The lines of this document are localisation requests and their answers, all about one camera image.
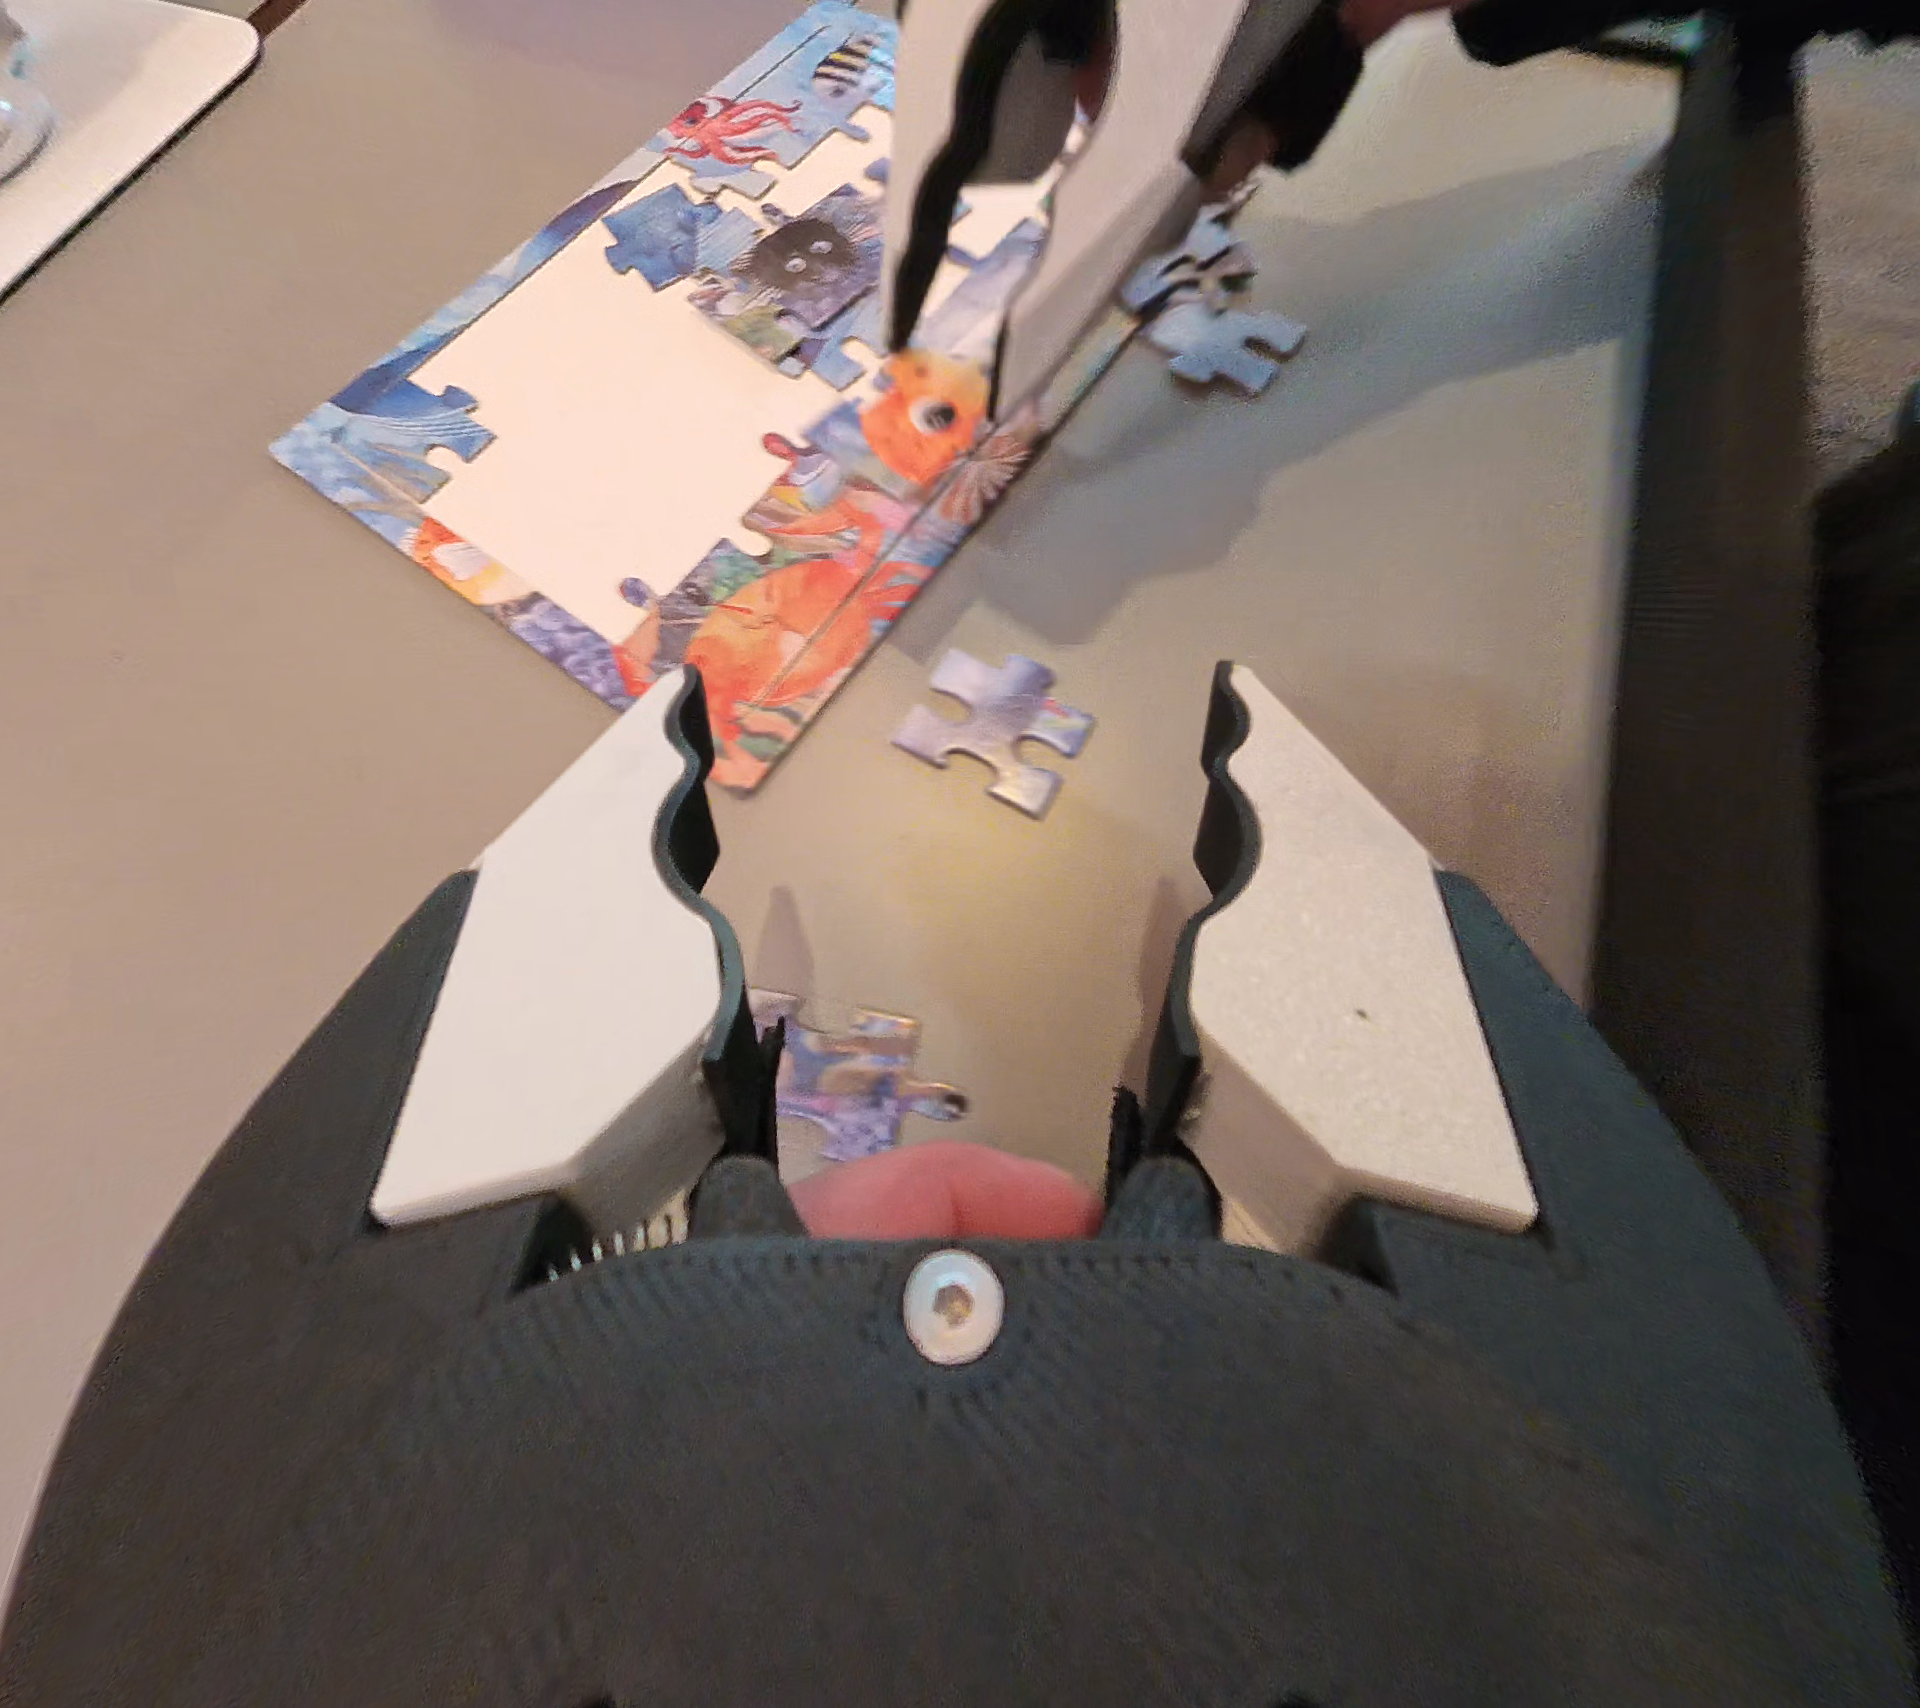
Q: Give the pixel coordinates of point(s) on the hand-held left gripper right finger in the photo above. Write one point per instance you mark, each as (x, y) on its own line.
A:
(1351, 1019)

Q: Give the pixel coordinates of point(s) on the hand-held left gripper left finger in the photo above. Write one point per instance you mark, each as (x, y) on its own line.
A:
(554, 989)

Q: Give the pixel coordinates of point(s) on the small blue puzzle piece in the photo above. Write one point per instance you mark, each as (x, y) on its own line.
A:
(1193, 261)

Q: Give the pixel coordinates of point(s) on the black sea urchin puzzle pieces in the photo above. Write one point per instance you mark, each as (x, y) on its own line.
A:
(803, 261)

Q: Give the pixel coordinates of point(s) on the solid blue whale puzzle piece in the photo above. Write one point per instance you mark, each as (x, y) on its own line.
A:
(652, 230)

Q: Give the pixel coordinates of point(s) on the orange fish puzzle piece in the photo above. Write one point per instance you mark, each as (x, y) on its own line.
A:
(931, 411)

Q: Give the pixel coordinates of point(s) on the ocean jigsaw puzzle board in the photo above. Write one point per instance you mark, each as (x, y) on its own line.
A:
(601, 449)

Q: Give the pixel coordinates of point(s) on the blue purple puzzle piece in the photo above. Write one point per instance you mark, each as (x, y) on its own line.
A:
(999, 726)

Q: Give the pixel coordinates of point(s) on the clear glass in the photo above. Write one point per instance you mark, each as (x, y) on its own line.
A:
(19, 103)

